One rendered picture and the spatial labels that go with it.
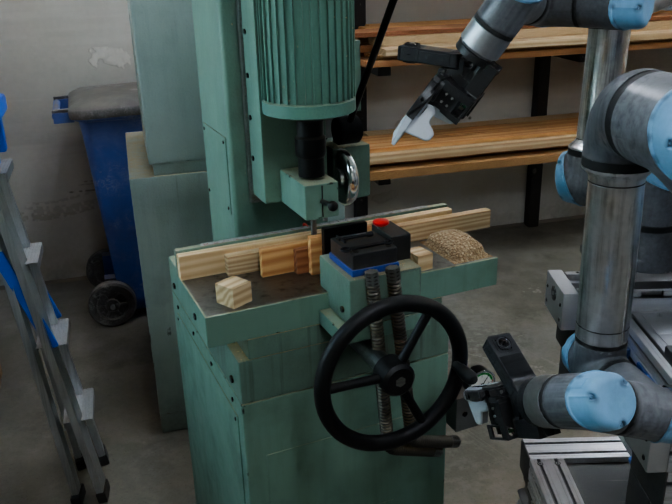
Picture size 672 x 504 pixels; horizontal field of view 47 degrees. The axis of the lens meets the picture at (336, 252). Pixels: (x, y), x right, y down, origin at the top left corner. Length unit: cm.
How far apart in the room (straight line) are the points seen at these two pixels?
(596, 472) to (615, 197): 119
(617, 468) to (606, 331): 106
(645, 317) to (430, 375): 49
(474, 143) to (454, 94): 236
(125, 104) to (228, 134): 153
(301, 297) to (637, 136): 67
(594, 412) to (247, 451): 71
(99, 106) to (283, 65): 180
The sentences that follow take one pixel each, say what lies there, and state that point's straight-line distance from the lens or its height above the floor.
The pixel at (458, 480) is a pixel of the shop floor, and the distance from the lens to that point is 241.
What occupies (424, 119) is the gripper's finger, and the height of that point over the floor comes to 121.
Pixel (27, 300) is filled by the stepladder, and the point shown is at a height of 66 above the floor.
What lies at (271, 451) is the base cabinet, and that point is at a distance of 152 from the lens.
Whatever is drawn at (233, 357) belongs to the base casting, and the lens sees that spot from 142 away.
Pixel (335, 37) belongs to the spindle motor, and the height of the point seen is 134.
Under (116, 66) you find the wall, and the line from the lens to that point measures 371.
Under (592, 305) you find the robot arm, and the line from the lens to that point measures 116.
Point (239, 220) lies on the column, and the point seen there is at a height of 94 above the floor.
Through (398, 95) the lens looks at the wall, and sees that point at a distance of 398.
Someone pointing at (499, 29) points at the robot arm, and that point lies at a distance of 130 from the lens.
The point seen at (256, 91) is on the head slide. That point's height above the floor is 123.
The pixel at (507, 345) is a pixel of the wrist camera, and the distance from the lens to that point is 122.
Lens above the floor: 148
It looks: 22 degrees down
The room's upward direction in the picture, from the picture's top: 2 degrees counter-clockwise
